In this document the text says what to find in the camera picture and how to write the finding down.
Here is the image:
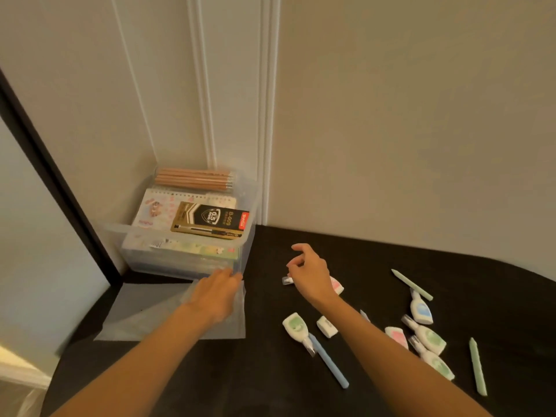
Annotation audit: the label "black framed panel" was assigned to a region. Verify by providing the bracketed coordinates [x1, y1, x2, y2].
[0, 69, 122, 287]

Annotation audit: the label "white pink correction tape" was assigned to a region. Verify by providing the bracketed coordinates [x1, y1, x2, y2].
[282, 275, 345, 296]
[385, 326, 410, 350]

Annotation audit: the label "clear plastic storage bin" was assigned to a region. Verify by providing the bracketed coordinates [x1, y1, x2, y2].
[102, 164, 261, 281]

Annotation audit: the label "bundle of wooden pencils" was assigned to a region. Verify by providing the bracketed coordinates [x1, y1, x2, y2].
[155, 167, 234, 192]

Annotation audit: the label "black gold pen box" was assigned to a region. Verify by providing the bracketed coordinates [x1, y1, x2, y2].
[170, 202, 251, 240]

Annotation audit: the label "green pencil box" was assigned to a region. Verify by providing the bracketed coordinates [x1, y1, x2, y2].
[149, 238, 240, 261]

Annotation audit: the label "white blue correction tape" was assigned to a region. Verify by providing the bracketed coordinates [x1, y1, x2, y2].
[409, 287, 434, 325]

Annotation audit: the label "green highlighter stick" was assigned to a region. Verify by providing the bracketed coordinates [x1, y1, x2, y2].
[390, 269, 434, 302]
[469, 337, 488, 397]

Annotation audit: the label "translucent plastic sheet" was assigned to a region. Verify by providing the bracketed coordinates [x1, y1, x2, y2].
[94, 280, 247, 342]

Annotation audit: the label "person's left forearm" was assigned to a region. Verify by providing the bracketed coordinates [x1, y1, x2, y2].
[50, 306, 209, 417]

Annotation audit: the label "white printed correction tape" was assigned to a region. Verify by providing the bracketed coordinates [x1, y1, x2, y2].
[316, 316, 339, 339]

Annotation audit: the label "person's right hand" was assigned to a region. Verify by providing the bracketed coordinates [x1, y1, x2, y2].
[286, 243, 339, 307]

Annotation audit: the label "person's left hand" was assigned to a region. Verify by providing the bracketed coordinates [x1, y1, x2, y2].
[184, 268, 244, 326]

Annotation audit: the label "person's right forearm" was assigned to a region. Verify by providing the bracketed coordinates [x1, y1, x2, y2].
[319, 295, 494, 417]

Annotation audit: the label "white green correction tape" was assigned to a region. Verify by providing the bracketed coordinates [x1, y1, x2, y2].
[401, 314, 447, 357]
[408, 335, 456, 382]

